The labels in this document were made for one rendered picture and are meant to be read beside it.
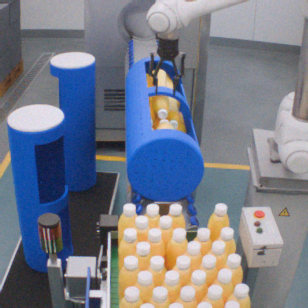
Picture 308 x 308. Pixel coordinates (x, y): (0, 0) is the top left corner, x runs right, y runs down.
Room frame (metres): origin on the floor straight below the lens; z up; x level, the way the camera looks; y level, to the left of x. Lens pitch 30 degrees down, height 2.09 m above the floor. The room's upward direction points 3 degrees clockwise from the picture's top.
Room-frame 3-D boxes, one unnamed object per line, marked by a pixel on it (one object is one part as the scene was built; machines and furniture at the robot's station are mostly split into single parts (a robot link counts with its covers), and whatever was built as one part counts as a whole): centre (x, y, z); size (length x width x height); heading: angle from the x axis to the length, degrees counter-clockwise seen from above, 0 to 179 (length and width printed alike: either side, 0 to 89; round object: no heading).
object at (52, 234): (1.06, 0.27, 1.23); 0.06 x 0.06 x 0.04
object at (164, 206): (1.47, -0.06, 0.99); 0.10 x 0.02 x 0.12; 94
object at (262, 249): (1.29, -0.36, 1.05); 0.20 x 0.10 x 0.10; 4
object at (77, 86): (2.95, 0.52, 0.59); 0.28 x 0.28 x 0.88
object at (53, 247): (1.06, 0.27, 1.18); 0.06 x 0.06 x 0.05
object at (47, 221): (1.06, 0.27, 1.18); 0.06 x 0.06 x 0.16
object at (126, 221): (1.34, 0.07, 1.00); 0.07 x 0.07 x 0.20
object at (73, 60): (2.95, 0.52, 1.03); 0.28 x 0.28 x 0.01
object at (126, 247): (1.21, 0.06, 1.00); 0.07 x 0.07 x 0.20
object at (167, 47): (1.84, -0.04, 1.49); 0.08 x 0.07 x 0.09; 94
